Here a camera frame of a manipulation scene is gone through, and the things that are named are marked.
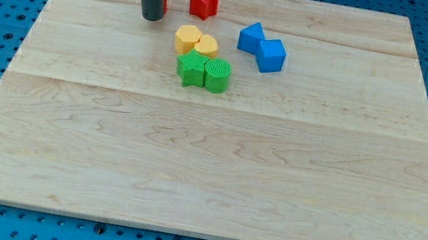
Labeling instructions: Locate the red circle block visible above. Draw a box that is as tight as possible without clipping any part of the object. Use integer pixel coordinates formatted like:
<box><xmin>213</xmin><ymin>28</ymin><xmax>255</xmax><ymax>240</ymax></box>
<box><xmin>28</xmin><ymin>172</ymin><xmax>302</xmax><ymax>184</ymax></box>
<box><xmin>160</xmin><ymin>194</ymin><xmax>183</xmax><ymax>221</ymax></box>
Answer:
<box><xmin>163</xmin><ymin>0</ymin><xmax>168</xmax><ymax>15</ymax></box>

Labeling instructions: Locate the green circle block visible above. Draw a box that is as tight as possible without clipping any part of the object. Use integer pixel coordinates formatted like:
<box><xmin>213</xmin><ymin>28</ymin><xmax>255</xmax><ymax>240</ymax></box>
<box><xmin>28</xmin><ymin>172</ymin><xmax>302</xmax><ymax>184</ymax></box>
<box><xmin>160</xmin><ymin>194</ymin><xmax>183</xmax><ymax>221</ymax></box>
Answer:
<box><xmin>203</xmin><ymin>58</ymin><xmax>231</xmax><ymax>93</ymax></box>

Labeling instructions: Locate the light wooden board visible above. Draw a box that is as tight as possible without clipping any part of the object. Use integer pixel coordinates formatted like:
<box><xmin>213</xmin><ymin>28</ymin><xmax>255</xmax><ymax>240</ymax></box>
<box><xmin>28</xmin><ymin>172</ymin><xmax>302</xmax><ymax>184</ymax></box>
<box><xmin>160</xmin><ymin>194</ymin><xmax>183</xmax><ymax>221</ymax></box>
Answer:
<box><xmin>0</xmin><ymin>0</ymin><xmax>428</xmax><ymax>240</ymax></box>

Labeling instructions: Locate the green star block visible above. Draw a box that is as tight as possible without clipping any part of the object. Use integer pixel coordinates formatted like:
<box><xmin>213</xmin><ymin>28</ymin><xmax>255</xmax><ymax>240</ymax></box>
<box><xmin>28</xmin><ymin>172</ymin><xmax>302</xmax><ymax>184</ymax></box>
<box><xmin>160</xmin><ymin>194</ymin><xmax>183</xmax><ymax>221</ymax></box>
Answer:
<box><xmin>177</xmin><ymin>49</ymin><xmax>209</xmax><ymax>88</ymax></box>

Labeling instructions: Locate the yellow heart block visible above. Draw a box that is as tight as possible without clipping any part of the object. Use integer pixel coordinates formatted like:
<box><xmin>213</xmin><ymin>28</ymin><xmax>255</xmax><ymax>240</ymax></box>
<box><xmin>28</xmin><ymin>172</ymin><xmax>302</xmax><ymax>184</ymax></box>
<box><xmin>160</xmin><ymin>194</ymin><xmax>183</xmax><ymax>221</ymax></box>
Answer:
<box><xmin>194</xmin><ymin>34</ymin><xmax>219</xmax><ymax>59</ymax></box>

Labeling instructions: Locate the blue cube block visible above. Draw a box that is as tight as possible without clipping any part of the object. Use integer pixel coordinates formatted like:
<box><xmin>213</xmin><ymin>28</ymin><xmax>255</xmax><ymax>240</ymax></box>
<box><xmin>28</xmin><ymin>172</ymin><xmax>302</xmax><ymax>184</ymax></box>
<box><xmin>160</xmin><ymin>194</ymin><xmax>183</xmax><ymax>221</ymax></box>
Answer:
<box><xmin>255</xmin><ymin>39</ymin><xmax>287</xmax><ymax>73</ymax></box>

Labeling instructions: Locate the yellow hexagon block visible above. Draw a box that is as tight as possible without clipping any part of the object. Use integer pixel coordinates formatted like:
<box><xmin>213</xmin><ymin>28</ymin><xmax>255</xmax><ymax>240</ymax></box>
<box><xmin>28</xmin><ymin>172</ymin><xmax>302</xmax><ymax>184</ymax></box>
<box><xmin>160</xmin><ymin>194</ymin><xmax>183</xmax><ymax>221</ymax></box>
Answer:
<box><xmin>174</xmin><ymin>24</ymin><xmax>203</xmax><ymax>55</ymax></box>

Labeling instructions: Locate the red star block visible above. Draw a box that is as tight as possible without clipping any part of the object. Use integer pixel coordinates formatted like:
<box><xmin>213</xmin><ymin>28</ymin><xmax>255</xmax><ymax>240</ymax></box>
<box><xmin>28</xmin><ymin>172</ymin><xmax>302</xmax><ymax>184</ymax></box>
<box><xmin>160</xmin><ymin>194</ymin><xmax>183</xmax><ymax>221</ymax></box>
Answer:
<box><xmin>189</xmin><ymin>0</ymin><xmax>219</xmax><ymax>20</ymax></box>

